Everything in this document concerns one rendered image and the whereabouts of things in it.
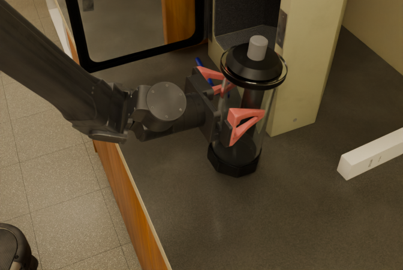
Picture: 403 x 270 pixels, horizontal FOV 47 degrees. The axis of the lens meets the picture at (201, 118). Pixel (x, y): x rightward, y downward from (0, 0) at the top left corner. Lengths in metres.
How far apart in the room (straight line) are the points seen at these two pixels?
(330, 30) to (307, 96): 0.15
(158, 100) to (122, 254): 1.34
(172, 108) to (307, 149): 0.42
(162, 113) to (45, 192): 1.58
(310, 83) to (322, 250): 0.32
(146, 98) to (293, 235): 0.38
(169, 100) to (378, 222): 0.46
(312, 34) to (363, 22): 0.50
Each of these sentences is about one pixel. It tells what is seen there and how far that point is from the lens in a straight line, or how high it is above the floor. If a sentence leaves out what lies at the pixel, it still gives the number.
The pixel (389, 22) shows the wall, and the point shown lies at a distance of 1.28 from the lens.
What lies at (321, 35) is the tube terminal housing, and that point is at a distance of 0.88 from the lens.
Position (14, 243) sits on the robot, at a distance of 1.76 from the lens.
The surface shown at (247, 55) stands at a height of 1.21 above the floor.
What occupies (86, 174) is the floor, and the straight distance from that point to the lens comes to 2.19.
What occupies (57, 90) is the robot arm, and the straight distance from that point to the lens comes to 0.59.
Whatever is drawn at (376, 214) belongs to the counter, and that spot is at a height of 0.94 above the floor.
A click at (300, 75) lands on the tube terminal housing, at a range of 0.91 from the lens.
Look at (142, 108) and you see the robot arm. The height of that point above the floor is 1.23.
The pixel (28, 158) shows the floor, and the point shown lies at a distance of 2.33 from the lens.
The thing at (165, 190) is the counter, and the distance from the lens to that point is 0.89.
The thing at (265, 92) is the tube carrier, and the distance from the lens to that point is 0.74.
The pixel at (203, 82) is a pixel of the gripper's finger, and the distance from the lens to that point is 0.76.
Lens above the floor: 1.65
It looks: 44 degrees down
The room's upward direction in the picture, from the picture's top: straight up
